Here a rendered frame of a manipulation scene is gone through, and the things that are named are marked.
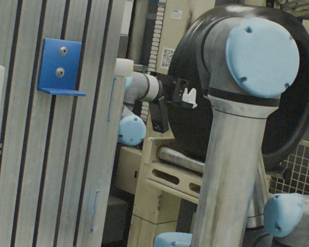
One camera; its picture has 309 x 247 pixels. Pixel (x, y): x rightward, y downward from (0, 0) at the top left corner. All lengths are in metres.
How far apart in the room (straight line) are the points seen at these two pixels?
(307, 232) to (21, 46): 0.57
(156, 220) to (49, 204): 1.24
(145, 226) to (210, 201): 1.37
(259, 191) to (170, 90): 0.69
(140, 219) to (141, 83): 0.82
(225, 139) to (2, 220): 0.40
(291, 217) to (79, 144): 0.39
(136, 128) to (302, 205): 0.58
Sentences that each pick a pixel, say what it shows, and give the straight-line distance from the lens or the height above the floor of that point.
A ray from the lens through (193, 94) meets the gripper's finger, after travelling 1.91.
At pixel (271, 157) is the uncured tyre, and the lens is 2.15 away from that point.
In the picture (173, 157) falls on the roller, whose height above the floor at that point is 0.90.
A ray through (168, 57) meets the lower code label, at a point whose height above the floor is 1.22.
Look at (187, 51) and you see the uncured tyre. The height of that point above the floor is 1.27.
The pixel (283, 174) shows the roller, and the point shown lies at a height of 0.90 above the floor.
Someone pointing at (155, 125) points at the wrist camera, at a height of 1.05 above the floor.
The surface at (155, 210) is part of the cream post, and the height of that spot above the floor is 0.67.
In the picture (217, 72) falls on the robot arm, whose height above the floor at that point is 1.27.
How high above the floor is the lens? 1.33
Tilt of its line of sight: 8 degrees down
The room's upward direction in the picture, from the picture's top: 9 degrees clockwise
